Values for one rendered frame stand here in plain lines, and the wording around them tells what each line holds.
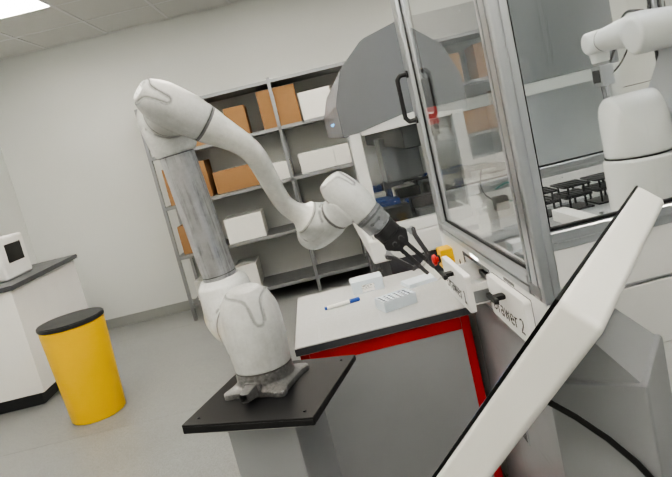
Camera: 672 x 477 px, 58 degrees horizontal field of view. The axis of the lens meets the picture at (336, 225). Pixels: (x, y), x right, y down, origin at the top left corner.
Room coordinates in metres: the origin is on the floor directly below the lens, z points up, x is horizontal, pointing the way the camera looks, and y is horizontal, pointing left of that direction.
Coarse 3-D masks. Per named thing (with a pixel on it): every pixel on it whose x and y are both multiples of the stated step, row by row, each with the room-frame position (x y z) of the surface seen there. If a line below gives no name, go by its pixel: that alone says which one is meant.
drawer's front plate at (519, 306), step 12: (492, 276) 1.55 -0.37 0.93; (492, 288) 1.55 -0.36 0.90; (504, 288) 1.43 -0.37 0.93; (504, 300) 1.45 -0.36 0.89; (516, 300) 1.35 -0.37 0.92; (528, 300) 1.31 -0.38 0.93; (504, 312) 1.47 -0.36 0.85; (516, 312) 1.37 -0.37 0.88; (528, 312) 1.30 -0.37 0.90; (528, 324) 1.30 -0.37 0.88; (528, 336) 1.31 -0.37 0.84
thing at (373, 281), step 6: (360, 276) 2.37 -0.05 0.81; (366, 276) 2.34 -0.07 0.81; (372, 276) 2.32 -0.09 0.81; (378, 276) 2.30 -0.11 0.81; (354, 282) 2.30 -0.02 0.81; (360, 282) 2.30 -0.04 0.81; (366, 282) 2.30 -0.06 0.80; (372, 282) 2.30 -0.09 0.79; (378, 282) 2.30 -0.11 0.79; (354, 288) 2.30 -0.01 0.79; (360, 288) 2.30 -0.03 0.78; (366, 288) 2.30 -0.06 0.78; (372, 288) 2.30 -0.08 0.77; (378, 288) 2.30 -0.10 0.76; (354, 294) 2.30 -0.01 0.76
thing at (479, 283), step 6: (462, 264) 1.87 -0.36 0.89; (468, 264) 1.87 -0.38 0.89; (474, 264) 1.87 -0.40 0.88; (468, 270) 1.87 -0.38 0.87; (474, 270) 1.87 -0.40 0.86; (474, 276) 1.87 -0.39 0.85; (480, 276) 1.87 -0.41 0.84; (474, 282) 1.84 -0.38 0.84; (480, 282) 1.63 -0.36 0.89; (486, 282) 1.63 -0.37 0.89; (474, 288) 1.63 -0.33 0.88; (480, 288) 1.63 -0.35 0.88; (486, 288) 1.63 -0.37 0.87; (474, 294) 1.63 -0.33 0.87; (480, 294) 1.63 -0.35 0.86; (480, 300) 1.63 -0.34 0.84; (486, 300) 1.63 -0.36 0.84
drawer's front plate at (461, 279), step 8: (448, 264) 1.80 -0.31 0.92; (456, 264) 1.76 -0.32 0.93; (456, 272) 1.70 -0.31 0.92; (464, 272) 1.65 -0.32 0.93; (448, 280) 1.86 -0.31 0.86; (456, 280) 1.73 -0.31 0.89; (464, 280) 1.61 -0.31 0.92; (448, 288) 1.89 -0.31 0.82; (464, 288) 1.64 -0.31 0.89; (472, 288) 1.61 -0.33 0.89; (456, 296) 1.78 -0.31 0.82; (464, 296) 1.66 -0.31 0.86; (472, 296) 1.61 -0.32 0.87; (464, 304) 1.69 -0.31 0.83; (472, 304) 1.61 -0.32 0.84; (472, 312) 1.62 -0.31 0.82
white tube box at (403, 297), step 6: (390, 294) 2.07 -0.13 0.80; (396, 294) 2.06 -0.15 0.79; (402, 294) 2.05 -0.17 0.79; (408, 294) 2.01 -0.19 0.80; (414, 294) 2.02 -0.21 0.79; (378, 300) 2.03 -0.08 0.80; (384, 300) 2.03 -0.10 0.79; (390, 300) 1.99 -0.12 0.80; (396, 300) 2.00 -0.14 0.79; (402, 300) 2.01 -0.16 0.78; (408, 300) 2.01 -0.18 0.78; (414, 300) 2.02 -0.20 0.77; (378, 306) 2.04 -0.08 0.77; (384, 306) 1.99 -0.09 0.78; (390, 306) 1.99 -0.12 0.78; (396, 306) 2.00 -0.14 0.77; (402, 306) 2.00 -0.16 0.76
